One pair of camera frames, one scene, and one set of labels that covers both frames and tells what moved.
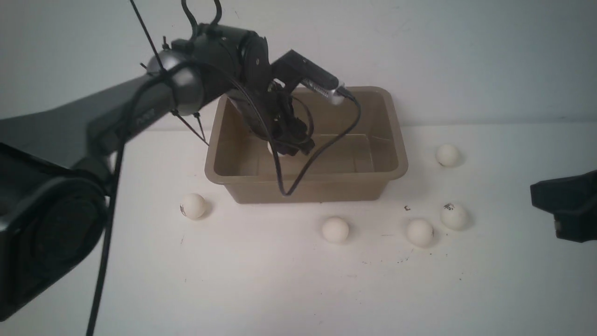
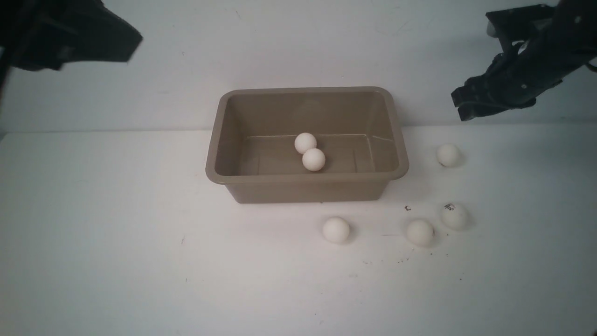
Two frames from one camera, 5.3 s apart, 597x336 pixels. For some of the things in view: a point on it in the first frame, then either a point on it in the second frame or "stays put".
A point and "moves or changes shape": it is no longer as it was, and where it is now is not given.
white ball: (335, 229) stays put
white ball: (419, 233) stays put
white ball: (192, 206) moves or changes shape
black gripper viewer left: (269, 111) to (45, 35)
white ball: (447, 155) stays put
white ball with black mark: (454, 216) stays put
